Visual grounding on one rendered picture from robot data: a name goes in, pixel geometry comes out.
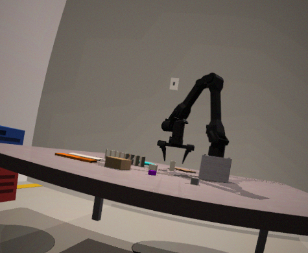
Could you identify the purple block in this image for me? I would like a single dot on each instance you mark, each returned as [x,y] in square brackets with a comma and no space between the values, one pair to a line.
[151,172]

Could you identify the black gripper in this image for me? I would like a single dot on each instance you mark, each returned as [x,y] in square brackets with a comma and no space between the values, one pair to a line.
[177,138]

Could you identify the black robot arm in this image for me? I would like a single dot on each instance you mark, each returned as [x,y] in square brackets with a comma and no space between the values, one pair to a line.
[215,130]

